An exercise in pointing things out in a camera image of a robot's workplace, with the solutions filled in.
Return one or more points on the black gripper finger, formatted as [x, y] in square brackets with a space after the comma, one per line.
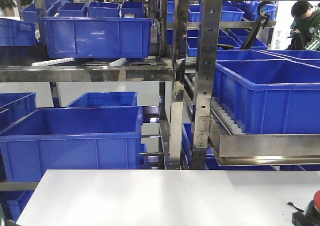
[298, 218]

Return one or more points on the red mushroom push button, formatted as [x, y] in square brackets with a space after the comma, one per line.
[312, 211]

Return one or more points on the stainless steel shelving rack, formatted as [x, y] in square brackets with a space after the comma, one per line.
[208, 128]

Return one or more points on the large blue bin right shelf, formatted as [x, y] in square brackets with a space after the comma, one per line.
[269, 97]

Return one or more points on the large blue bin shelf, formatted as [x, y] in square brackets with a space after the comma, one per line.
[84, 37]
[269, 97]

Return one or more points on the person in green jacket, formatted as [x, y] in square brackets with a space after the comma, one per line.
[306, 26]

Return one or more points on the large blue bin lower left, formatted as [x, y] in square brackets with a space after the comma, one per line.
[72, 138]

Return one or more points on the blue bin behind lower left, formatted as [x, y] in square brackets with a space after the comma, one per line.
[105, 99]

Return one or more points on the large blue bin upper shelf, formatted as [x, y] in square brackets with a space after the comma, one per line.
[84, 37]

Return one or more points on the blue bin far left edge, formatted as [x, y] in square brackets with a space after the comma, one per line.
[14, 106]

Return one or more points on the blue bin upper far left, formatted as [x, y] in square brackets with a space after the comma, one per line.
[17, 33]

